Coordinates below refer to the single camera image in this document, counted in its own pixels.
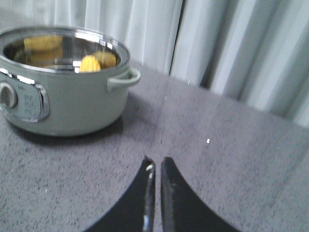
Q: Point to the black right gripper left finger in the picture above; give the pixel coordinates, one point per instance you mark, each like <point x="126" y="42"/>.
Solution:
<point x="135" y="210"/>

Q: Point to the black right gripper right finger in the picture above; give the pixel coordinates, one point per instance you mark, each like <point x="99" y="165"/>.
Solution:
<point x="181" y="208"/>

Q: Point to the yellow corn cob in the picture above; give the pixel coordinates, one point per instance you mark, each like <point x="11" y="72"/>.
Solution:
<point x="89" y="64"/>

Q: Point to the green electric cooking pot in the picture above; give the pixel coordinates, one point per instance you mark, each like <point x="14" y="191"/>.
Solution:
<point x="42" y="90"/>

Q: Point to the grey pleated curtain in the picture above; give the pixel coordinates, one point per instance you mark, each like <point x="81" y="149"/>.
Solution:
<point x="254" y="51"/>

